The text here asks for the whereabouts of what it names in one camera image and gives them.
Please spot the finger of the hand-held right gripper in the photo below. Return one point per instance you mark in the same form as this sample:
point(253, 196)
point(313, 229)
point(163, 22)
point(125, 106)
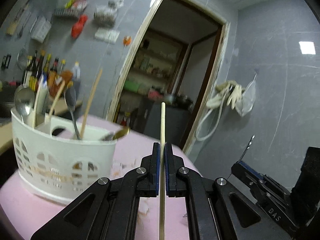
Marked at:
point(250, 168)
point(241, 176)

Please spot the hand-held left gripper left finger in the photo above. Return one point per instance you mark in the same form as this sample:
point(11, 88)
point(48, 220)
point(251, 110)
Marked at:
point(156, 170)

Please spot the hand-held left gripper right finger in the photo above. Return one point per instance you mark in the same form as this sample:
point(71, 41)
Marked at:
point(168, 172)

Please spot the steel fork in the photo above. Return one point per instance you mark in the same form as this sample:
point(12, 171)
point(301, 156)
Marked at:
point(247, 147)

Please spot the gold spoon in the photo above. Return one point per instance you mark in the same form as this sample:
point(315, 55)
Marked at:
point(122, 133)

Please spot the wooden chopstick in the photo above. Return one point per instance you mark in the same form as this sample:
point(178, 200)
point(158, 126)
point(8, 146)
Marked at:
point(163, 120)
point(56, 102)
point(91, 100)

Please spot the white plastic utensil holder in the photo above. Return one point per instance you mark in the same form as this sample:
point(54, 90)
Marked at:
point(62, 152)

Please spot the large steel spoon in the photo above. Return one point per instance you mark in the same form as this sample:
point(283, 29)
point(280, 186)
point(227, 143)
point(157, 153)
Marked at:
point(23, 100)

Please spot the pink floral tablecloth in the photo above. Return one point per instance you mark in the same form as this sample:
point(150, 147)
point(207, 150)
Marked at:
point(135, 145)

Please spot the dark grey cabinet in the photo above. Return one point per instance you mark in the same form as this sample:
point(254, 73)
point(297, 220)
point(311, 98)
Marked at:
point(175, 122)

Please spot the black cooking pot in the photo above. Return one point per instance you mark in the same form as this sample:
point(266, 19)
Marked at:
point(181, 100)

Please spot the cream rubber gloves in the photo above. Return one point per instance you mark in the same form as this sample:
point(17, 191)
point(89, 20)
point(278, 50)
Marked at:
point(235, 92)

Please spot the green box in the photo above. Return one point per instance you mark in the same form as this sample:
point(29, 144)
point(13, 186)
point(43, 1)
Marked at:
point(131, 85)

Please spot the wooden storage shelf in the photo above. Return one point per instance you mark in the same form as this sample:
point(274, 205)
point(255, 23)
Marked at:
point(155, 65)

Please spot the dark sauce bottle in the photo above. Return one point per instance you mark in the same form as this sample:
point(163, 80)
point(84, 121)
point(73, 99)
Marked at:
point(26, 75)
point(33, 75)
point(41, 65)
point(53, 71)
point(62, 66)

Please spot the blue and white bag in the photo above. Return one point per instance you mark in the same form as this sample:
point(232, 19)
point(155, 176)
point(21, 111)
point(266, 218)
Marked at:
point(43, 86)

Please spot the clear bag of dried goods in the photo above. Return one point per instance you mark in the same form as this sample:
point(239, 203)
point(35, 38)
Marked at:
point(106, 15)

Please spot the hanging mesh strainer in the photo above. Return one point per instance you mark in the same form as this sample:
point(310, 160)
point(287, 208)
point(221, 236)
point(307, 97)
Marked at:
point(22, 58)

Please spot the snack packets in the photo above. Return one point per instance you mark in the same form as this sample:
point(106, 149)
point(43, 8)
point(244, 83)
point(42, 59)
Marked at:
point(77, 4)

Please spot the wooden knife holder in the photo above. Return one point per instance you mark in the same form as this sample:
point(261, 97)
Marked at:
point(12, 27)

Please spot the plastic bag on wall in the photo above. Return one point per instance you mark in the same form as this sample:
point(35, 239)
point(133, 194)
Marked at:
point(247, 102)

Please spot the wooden door frame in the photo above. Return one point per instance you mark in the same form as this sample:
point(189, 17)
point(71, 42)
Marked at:
point(140, 42)

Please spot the metal wall shelf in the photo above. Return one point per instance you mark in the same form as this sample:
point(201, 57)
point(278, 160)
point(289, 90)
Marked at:
point(67, 13)

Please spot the white box on wall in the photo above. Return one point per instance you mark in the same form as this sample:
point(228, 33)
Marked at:
point(41, 28)

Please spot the black wall outlet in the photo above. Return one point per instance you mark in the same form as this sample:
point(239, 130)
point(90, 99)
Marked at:
point(6, 62)

